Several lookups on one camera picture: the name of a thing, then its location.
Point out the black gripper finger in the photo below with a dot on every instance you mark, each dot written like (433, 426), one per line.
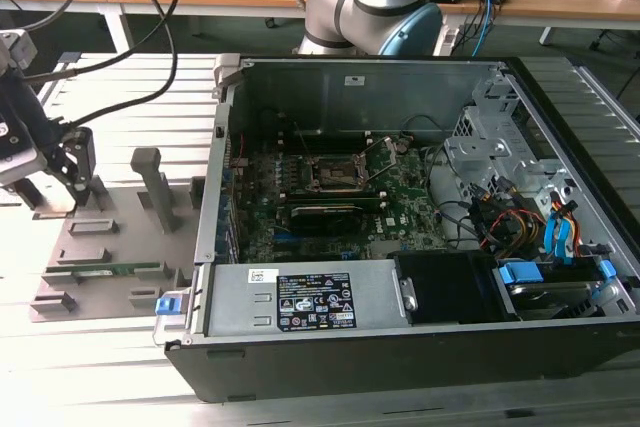
(62, 167)
(86, 157)

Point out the CPU socket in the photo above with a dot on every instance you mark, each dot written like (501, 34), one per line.
(337, 174)

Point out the grey parts rack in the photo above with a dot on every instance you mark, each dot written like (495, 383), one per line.
(120, 247)

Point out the green RAM stick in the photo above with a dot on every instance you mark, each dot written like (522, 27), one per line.
(135, 266)

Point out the blue case latch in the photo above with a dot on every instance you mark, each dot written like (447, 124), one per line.
(167, 306)

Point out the silver power supply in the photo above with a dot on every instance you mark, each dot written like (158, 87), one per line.
(235, 297)

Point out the blue expansion slot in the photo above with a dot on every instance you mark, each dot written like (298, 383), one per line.
(282, 237)

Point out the black graphics card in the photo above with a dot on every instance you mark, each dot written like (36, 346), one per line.
(325, 221)

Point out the RAM slot white latches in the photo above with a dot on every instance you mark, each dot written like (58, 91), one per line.
(340, 195)
(340, 141)
(340, 133)
(376, 206)

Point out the white label sticker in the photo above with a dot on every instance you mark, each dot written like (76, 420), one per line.
(353, 80)

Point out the silver chipset heatsink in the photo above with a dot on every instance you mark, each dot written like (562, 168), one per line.
(385, 248)

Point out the round coin battery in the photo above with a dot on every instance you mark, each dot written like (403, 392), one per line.
(401, 147)

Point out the green motherboard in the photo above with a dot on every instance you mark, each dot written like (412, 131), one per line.
(415, 207)

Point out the black and silver PC case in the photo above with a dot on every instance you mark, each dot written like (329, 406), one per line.
(350, 367)

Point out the black plastic fan shroud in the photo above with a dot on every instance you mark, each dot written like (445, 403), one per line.
(440, 287)

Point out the silver drive cage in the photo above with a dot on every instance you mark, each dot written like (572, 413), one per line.
(475, 157)

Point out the hard disk blue carrier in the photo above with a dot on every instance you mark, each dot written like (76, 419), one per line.
(550, 297)

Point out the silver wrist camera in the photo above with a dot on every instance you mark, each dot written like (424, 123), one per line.
(22, 169)

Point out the grey wrist camera block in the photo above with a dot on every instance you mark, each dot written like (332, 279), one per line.
(17, 52)

